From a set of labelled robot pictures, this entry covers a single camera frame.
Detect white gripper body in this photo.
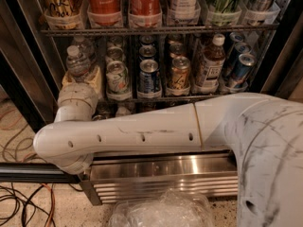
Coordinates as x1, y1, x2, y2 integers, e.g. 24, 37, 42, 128
58, 83, 98, 113

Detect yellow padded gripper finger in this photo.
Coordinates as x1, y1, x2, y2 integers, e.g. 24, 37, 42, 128
90, 66, 102, 96
62, 72, 76, 87

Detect clear front water bottle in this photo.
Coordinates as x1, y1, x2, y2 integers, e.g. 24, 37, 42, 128
66, 45, 91, 82

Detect clear water bottle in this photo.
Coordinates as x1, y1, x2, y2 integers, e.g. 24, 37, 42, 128
72, 36, 97, 64
66, 45, 91, 82

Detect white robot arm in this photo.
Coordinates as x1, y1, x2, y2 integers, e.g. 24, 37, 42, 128
33, 83, 303, 227

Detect clear rear water bottle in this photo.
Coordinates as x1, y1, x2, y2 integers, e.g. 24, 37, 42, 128
72, 36, 97, 64

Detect bottom shelf water bottle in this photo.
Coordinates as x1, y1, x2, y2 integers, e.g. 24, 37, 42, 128
116, 106, 131, 117

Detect stainless steel fridge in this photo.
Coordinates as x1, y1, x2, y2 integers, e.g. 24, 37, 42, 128
0, 0, 303, 207

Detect white label top bottle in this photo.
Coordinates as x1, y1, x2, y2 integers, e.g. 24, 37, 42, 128
167, 0, 201, 26

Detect amber tea bottle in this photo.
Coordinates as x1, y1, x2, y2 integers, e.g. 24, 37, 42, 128
195, 33, 225, 88

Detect white green front can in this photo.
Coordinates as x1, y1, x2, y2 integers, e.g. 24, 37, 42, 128
106, 61, 129, 95

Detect white bottom left can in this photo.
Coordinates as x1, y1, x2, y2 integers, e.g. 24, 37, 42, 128
92, 114, 106, 121

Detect blue silver front can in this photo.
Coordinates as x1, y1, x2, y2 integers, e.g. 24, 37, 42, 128
139, 60, 160, 94

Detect yellow LaCroix top can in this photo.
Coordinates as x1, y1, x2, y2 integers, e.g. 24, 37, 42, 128
45, 0, 82, 29

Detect red Coca-Cola can left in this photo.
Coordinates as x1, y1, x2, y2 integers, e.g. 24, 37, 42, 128
89, 0, 120, 26

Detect red coca-cola can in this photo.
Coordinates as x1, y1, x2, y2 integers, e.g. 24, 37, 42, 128
89, 0, 120, 26
131, 0, 161, 27

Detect orange LaCroix front can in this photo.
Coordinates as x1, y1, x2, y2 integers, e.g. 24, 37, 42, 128
169, 56, 190, 90

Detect red Coca-Cola can right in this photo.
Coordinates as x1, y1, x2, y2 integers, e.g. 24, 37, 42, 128
131, 0, 161, 27

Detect blue tall front can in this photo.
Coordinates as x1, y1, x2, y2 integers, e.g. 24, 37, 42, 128
227, 53, 257, 88

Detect blue tall can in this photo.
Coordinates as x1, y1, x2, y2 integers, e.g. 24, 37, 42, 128
223, 43, 252, 79
227, 53, 257, 88

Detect crumpled clear plastic bag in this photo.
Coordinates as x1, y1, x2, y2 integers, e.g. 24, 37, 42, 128
108, 189, 215, 227

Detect blue tall middle can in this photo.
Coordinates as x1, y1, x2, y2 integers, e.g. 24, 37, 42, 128
223, 43, 252, 79

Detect green top can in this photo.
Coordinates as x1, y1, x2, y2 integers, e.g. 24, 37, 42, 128
205, 0, 240, 26

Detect silver striped top can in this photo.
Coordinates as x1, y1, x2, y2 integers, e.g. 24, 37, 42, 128
246, 0, 275, 26

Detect black floor cables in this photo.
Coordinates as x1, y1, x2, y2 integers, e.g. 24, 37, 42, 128
0, 183, 56, 227

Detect orange floor cable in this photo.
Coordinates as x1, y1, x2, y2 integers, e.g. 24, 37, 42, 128
41, 183, 57, 227

